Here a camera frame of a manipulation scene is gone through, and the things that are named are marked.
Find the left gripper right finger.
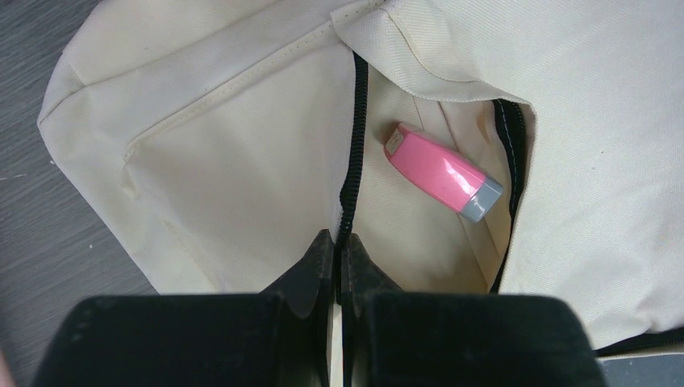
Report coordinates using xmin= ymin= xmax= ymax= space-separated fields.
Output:
xmin=340 ymin=234 xmax=401 ymax=386

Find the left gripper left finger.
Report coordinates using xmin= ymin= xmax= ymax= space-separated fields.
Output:
xmin=262 ymin=230 xmax=335 ymax=386

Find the pink eraser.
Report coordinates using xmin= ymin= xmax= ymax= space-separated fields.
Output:
xmin=384 ymin=123 xmax=503 ymax=223

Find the cream canvas backpack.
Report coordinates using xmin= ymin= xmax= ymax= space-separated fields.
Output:
xmin=38 ymin=1 xmax=683 ymax=349

